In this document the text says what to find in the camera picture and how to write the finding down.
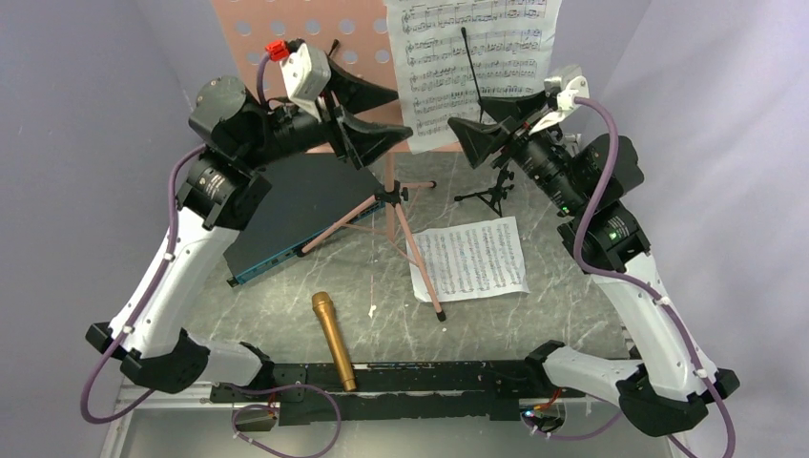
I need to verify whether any gold microphone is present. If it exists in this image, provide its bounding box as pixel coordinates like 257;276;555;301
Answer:
312;291;358;392

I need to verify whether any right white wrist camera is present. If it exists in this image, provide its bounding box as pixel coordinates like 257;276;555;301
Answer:
529;64;590;135

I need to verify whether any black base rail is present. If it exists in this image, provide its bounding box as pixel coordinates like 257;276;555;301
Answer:
208;360;586;426

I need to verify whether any purple cable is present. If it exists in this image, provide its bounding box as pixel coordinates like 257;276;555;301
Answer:
80;53;345;458
518;95;737;458

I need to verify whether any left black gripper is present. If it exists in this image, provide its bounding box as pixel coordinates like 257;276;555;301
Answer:
239;52;413;171

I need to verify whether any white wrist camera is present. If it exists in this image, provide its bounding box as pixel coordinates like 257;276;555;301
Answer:
265;39;331;121
529;64;590;135

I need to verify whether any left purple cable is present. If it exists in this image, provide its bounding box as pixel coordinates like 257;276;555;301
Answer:
80;53;345;458

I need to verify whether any black microphone stand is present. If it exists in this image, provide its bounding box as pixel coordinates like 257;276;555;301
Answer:
453;166;515;218

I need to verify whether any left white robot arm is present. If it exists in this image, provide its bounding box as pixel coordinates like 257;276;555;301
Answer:
86;56;412;401

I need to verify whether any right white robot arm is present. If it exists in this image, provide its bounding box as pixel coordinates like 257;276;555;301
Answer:
448;94;739;437

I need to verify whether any sheet music page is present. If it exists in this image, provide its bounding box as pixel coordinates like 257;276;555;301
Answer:
385;0;562;154
414;217;529;303

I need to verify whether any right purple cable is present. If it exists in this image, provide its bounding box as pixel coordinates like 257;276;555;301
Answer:
518;95;737;458

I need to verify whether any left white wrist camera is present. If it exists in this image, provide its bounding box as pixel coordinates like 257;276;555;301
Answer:
265;39;331;121

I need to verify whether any pink music stand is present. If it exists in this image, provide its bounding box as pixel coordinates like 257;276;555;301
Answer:
208;0;564;323

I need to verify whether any black blue flat box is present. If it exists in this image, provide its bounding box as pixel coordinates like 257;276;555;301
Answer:
224;154;382;287

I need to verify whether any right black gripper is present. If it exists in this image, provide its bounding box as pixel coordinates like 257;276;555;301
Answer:
449;91;587;216

